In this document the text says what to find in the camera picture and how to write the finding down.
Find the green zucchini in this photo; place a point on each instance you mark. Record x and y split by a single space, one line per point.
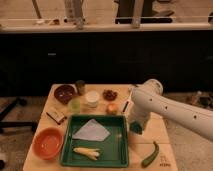
149 159

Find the dark metal cup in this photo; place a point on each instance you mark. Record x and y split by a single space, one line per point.
80 86

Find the orange red bowl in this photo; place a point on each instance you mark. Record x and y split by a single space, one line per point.
48 143

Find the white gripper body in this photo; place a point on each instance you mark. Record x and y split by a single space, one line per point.
138 115

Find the small orange cup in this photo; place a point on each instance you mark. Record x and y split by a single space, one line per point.
112 109

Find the light green cup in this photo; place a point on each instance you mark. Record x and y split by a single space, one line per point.
74 106

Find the white round container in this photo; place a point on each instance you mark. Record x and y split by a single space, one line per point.
92 98

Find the teal sponge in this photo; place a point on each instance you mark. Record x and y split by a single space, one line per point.
136 128

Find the dark maroon bowl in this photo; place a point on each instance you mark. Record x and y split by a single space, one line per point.
64 93

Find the green plastic tray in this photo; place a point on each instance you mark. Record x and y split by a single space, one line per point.
113 149

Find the brown cookie plate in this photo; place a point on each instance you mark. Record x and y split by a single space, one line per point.
109 95

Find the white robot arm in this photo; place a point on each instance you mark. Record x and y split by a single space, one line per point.
148 98

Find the grey folded cloth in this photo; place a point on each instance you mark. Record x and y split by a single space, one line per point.
92 131

